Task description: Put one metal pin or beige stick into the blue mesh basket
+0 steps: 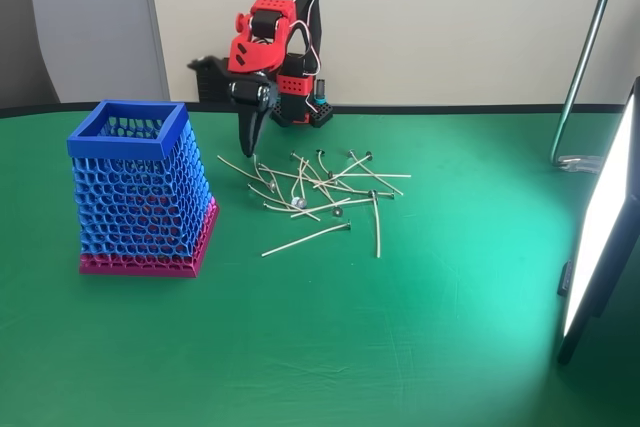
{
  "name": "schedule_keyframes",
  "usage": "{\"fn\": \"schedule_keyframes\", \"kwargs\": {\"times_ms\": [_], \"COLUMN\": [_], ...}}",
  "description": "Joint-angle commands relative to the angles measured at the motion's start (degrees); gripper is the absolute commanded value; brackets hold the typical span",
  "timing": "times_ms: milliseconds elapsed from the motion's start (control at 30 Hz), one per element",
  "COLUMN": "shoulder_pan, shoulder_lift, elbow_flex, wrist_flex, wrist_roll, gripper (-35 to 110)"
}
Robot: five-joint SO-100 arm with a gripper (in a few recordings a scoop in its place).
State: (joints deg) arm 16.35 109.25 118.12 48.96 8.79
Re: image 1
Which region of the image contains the blue and magenta mesh basket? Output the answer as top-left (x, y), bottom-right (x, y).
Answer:
top-left (66, 99), bottom-right (221, 279)

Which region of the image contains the black plastic tool case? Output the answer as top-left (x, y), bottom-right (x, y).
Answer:
top-left (195, 55), bottom-right (281, 104)

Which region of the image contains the dark grey chair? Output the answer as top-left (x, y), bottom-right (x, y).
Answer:
top-left (0, 0), bottom-right (61, 111)

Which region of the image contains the green table cloth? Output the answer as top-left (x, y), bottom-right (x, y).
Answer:
top-left (0, 101), bottom-right (640, 427)

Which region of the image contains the chrome stand pole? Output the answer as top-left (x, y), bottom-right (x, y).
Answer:
top-left (548, 0), bottom-right (626, 176)

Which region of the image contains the black framed light panel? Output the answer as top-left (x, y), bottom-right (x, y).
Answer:
top-left (555, 75), bottom-right (640, 367)

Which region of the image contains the white red servo cable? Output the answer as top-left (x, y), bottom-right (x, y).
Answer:
top-left (291, 0), bottom-right (324, 76)

